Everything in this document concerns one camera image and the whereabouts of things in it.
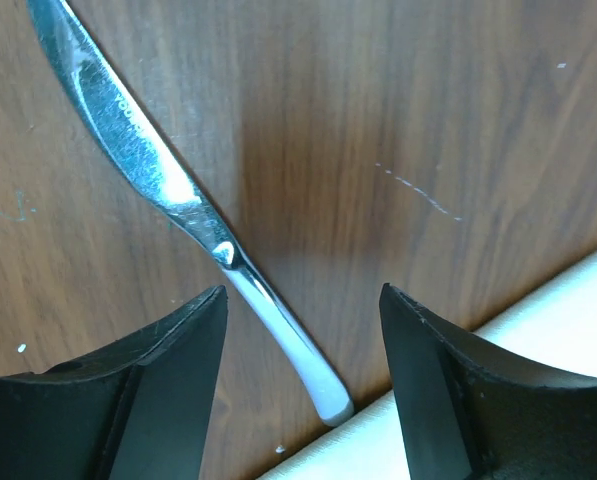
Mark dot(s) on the silver table knife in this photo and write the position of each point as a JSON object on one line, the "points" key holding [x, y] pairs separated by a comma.
{"points": [[145, 158]]}

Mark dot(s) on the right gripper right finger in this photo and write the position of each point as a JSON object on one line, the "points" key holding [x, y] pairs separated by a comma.
{"points": [[469, 409]]}

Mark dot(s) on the beige cloth napkin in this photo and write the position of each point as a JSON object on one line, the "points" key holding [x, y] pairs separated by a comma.
{"points": [[555, 325]]}

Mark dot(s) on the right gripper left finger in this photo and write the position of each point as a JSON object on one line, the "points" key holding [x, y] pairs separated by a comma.
{"points": [[137, 408]]}

